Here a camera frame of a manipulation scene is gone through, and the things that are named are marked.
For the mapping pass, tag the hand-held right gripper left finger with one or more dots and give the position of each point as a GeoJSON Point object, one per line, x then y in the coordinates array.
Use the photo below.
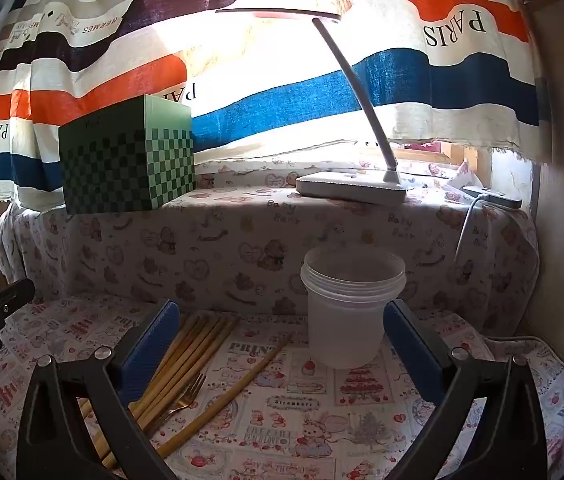
{"type": "Point", "coordinates": [152, 350]}

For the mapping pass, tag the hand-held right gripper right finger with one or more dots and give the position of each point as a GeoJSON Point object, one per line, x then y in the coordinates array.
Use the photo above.
{"type": "Point", "coordinates": [409, 350]}

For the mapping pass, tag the gold metal fork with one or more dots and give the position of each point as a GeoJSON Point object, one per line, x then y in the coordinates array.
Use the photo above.
{"type": "Point", "coordinates": [187, 397]}

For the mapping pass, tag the translucent plastic cup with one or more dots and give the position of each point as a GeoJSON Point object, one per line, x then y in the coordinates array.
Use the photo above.
{"type": "Point", "coordinates": [347, 320]}

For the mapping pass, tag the strawberry print tablecloth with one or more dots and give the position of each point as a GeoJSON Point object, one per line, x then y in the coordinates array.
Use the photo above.
{"type": "Point", "coordinates": [312, 410]}

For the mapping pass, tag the pale bear print cloth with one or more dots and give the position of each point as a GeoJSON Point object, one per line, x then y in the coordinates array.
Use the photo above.
{"type": "Point", "coordinates": [212, 250]}

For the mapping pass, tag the green checkered box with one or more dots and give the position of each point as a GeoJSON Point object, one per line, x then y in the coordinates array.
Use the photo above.
{"type": "Point", "coordinates": [112, 170]}

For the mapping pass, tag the white desk lamp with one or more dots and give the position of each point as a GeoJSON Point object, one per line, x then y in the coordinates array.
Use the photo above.
{"type": "Point", "coordinates": [352, 187]}

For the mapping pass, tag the white power strip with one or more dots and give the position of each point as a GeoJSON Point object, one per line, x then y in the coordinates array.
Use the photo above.
{"type": "Point", "coordinates": [497, 199]}

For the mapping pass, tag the striped printed curtain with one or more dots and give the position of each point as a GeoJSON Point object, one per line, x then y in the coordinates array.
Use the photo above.
{"type": "Point", "coordinates": [437, 85]}

